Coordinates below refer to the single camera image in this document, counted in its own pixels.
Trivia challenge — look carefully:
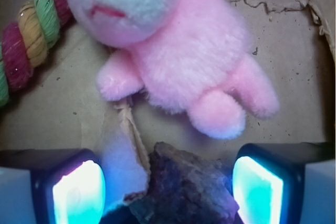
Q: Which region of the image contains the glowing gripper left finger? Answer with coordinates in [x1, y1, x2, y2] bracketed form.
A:
[1, 148, 106, 223]

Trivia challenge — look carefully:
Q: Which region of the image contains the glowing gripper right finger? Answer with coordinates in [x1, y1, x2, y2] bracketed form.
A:
[232, 142, 335, 223]

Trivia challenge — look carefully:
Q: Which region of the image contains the brown rock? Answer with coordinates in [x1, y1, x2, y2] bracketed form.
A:
[129, 142, 239, 223]

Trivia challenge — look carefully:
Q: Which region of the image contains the brown paper bag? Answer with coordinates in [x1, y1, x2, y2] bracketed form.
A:
[1, 0, 335, 204]

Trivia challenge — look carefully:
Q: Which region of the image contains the pink plush bunny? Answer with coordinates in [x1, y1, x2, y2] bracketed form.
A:
[67, 0, 279, 139]

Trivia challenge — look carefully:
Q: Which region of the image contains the multicolour rope toy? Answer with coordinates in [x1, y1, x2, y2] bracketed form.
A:
[1, 0, 72, 107]

